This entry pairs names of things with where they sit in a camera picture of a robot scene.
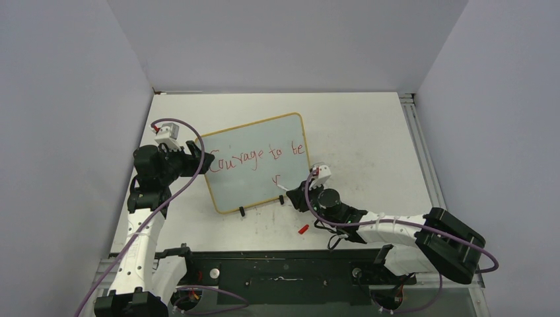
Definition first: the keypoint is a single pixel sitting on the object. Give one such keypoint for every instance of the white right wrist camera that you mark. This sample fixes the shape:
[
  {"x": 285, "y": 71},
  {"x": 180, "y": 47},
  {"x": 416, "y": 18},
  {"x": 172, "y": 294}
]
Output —
[{"x": 321, "y": 173}]

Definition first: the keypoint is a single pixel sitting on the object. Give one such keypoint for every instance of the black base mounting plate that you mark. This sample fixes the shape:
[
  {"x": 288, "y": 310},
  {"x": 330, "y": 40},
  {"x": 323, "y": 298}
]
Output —
[{"x": 356, "y": 277}]

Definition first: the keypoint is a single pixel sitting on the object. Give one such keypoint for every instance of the aluminium frame rail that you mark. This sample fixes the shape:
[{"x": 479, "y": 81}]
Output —
[{"x": 376, "y": 151}]

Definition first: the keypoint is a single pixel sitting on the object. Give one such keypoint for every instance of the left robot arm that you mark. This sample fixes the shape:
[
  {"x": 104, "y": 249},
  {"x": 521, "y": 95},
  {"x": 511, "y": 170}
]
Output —
[{"x": 139, "y": 289}]

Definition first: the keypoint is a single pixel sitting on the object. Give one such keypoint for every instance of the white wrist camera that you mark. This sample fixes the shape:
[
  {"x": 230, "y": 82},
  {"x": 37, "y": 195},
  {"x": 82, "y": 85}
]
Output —
[
  {"x": 167, "y": 135},
  {"x": 321, "y": 173}
]

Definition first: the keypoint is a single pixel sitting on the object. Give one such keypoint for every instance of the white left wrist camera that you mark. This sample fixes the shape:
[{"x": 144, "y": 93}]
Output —
[{"x": 167, "y": 135}]

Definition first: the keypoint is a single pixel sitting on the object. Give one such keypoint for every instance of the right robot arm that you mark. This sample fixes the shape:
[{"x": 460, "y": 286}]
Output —
[{"x": 436, "y": 242}]

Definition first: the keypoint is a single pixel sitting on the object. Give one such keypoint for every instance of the red capped whiteboard marker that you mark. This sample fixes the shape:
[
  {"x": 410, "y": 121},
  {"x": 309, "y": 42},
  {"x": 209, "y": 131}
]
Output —
[{"x": 282, "y": 187}]

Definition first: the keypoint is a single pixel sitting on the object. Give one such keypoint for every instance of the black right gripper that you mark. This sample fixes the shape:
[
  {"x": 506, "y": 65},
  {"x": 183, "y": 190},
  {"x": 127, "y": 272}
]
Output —
[{"x": 299, "y": 197}]

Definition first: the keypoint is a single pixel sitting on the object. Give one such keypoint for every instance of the yellow framed whiteboard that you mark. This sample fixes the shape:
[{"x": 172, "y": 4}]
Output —
[{"x": 251, "y": 159}]

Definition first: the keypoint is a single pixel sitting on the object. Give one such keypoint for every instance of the red marker cap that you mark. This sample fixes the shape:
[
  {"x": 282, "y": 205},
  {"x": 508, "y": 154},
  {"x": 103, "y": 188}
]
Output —
[{"x": 303, "y": 229}]

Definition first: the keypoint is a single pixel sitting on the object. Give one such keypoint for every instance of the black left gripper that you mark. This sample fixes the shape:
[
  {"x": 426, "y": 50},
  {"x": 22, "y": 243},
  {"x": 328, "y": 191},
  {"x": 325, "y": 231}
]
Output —
[{"x": 191, "y": 162}]

